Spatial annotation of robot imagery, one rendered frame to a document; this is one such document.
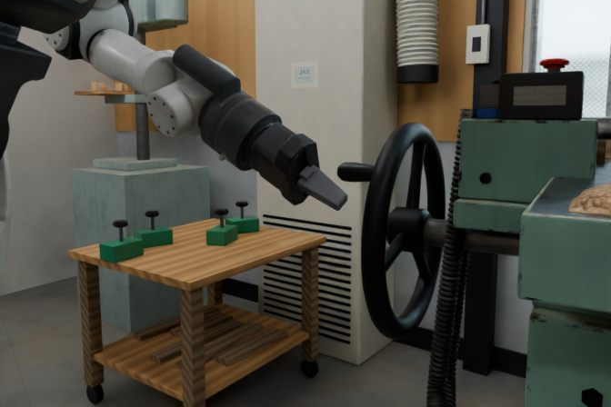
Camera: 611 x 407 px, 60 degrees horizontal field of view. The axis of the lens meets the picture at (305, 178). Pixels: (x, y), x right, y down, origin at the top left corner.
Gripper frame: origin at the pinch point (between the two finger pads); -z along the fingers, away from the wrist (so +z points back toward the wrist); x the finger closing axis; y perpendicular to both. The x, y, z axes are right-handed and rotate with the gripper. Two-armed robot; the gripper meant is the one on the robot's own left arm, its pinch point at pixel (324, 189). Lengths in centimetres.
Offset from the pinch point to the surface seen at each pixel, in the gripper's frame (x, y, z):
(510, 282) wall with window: -138, 61, -29
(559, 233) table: 25.5, -1.7, -23.1
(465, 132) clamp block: 7.5, 12.7, -10.5
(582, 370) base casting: 12.2, -3.7, -31.1
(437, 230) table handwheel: -5.8, 6.6, -13.1
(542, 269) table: 23.7, -3.7, -23.6
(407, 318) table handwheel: -13.8, -3.1, -16.2
